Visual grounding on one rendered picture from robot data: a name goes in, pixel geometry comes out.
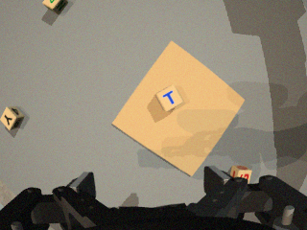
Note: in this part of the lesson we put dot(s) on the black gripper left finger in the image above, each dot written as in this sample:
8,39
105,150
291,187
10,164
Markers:
69,206

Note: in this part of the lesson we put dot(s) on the tan flat mat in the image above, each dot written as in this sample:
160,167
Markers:
186,134

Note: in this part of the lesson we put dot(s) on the wooden block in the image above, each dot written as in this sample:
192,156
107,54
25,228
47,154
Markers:
12,117
241,171
169,98
55,6

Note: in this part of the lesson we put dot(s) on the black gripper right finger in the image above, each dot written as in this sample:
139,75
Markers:
275,203

